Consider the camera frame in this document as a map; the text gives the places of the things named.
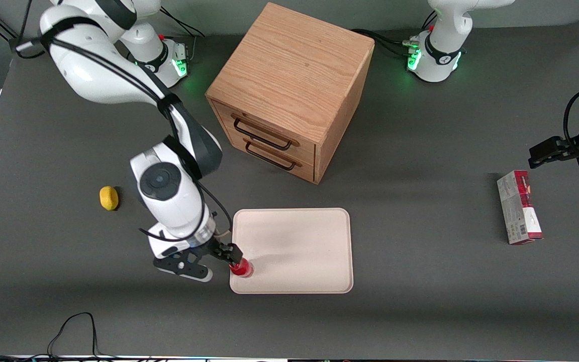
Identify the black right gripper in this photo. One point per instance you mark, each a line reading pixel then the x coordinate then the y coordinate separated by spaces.
pixel 217 248

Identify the red coke bottle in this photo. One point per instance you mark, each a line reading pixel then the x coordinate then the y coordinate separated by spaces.
pixel 243 269

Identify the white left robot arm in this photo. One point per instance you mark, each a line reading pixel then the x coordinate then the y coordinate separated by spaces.
pixel 443 55

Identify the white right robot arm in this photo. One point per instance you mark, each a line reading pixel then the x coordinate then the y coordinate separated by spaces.
pixel 171 201

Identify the beige rectangular tray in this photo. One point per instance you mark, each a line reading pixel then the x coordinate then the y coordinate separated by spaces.
pixel 294 251

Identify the grey and red carton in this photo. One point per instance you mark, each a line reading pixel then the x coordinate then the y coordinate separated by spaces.
pixel 518 208

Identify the wooden drawer front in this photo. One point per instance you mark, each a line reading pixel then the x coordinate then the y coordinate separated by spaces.
pixel 304 148
pixel 307 168

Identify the yellow lemon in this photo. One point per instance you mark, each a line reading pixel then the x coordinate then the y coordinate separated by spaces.
pixel 109 198

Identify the wooden drawer cabinet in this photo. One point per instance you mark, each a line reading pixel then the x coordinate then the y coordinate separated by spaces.
pixel 294 65

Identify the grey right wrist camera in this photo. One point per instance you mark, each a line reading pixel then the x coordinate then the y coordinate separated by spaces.
pixel 184 266

